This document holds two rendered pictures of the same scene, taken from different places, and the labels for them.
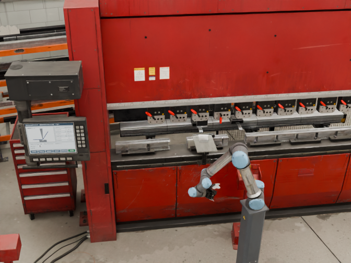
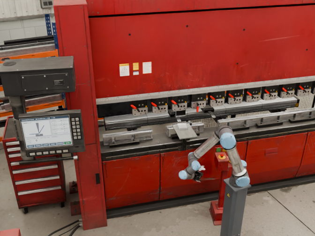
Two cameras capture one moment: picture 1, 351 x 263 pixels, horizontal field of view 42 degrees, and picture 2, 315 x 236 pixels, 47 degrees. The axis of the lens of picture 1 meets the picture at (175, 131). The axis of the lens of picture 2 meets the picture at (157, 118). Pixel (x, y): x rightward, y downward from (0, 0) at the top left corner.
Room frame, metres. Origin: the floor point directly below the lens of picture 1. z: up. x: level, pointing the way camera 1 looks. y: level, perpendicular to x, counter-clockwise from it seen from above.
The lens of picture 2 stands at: (0.43, 0.32, 2.87)
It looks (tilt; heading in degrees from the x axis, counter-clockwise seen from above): 29 degrees down; 354
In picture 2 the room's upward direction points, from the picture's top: straight up
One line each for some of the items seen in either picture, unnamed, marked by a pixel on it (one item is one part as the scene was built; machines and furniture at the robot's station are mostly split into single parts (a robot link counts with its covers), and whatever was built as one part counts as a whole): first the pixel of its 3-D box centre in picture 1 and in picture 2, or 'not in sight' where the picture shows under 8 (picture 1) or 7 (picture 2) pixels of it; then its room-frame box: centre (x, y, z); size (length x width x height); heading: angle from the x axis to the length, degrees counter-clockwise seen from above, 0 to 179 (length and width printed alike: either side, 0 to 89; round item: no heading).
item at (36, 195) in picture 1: (47, 168); (38, 164); (3.79, 1.29, 0.50); 0.50 x 0.50 x 1.00; 8
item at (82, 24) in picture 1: (94, 118); (81, 114); (3.70, 0.75, 1.15); 0.85 x 0.25 x 2.30; 8
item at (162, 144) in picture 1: (142, 145); (127, 136); (3.59, 0.30, 0.92); 0.50 x 0.06 x 0.10; 98
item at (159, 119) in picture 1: (155, 113); (139, 106); (3.60, 0.18, 1.26); 0.15 x 0.09 x 0.17; 98
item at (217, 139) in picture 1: (207, 141); (184, 129); (3.67, -0.30, 0.92); 0.39 x 0.06 x 0.10; 98
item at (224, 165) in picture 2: (248, 177); (226, 158); (3.35, -0.66, 0.75); 0.20 x 0.16 x 0.18; 90
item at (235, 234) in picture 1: (242, 236); (221, 212); (3.32, -0.66, 0.06); 0.25 x 0.20 x 0.12; 0
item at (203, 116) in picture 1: (199, 110); (178, 101); (3.66, -0.22, 1.26); 0.15 x 0.09 x 0.17; 98
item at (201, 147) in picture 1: (204, 143); (184, 131); (3.52, -0.26, 1.00); 0.26 x 0.18 x 0.01; 8
